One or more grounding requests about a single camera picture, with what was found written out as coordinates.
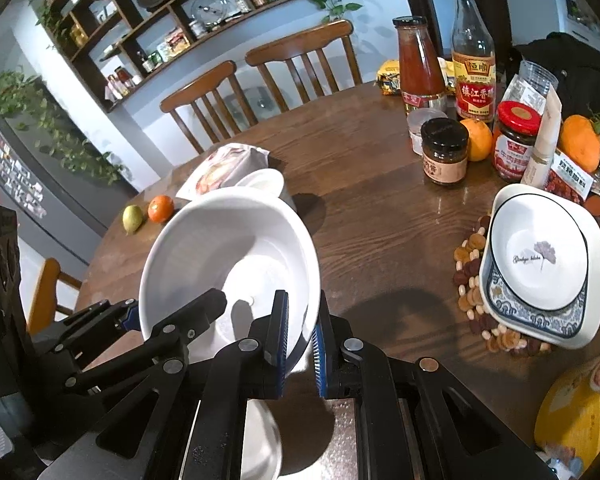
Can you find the red sauce bottle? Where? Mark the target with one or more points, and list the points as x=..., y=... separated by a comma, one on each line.
x=420, y=70

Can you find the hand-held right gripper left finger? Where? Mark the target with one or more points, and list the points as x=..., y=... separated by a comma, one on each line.
x=280, y=340

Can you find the dark lid sauce jar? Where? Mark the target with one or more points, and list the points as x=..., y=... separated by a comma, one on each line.
x=445, y=160

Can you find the blue patterned square plate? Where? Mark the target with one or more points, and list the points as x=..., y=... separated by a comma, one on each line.
x=540, y=321

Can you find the wooden slat-back chair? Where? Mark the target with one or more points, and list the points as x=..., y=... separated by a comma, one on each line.
x=50, y=285
x=200, y=85
x=300, y=42

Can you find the dark wooden wall shelf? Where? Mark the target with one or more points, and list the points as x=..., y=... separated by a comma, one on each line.
x=130, y=35

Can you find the red snack packet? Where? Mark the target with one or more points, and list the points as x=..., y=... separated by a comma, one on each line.
x=570, y=180

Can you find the clear plastic cup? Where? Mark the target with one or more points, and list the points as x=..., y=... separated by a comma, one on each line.
x=537, y=77

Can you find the small white bowl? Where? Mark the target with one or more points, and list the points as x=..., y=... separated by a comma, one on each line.
x=220, y=240

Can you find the clear snack bag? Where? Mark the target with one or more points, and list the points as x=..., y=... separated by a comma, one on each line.
x=215, y=170

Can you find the yellow food bag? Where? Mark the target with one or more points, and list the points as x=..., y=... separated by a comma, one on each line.
x=570, y=410

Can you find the trailing green plant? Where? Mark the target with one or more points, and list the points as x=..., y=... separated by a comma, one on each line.
x=65, y=150

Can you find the green pear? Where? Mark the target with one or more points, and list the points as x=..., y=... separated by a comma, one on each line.
x=132, y=219

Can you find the white ramekin cup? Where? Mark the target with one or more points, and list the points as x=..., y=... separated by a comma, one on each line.
x=262, y=182

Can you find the large orange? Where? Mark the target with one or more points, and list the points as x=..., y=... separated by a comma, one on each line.
x=480, y=142

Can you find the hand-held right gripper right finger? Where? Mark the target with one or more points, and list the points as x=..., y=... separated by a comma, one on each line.
x=320, y=355

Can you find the cream squeeze tube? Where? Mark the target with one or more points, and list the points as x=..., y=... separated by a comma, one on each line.
x=542, y=145

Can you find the yellow cap vinegar bottle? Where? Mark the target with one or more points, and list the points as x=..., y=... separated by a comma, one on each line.
x=472, y=85

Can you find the glass pot lid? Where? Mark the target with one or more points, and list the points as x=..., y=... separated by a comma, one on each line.
x=209, y=10

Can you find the beaded wooden trivet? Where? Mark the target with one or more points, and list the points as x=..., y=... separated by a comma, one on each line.
x=472, y=260

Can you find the black jacket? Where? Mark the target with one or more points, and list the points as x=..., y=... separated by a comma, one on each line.
x=590, y=75

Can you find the white leaf print plate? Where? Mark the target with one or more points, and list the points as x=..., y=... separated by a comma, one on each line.
x=530, y=240

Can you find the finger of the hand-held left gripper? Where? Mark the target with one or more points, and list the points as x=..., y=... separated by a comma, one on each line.
x=200, y=312
x=110, y=317

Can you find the small white lid jar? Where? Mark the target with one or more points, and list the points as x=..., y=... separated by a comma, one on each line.
x=420, y=125

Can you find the group of fridge magnets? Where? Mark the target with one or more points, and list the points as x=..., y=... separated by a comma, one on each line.
x=15, y=175

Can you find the grey refrigerator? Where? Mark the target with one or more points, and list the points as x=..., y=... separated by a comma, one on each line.
x=55, y=210

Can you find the yellow snack packet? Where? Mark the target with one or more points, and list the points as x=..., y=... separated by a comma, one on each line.
x=390, y=80

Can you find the small orange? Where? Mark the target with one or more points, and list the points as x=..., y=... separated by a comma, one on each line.
x=160, y=209

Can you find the orange with leaves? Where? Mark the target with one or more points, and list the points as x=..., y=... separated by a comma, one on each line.
x=580, y=142

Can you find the red lid sauce jar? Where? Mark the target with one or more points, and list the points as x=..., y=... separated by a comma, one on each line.
x=515, y=145

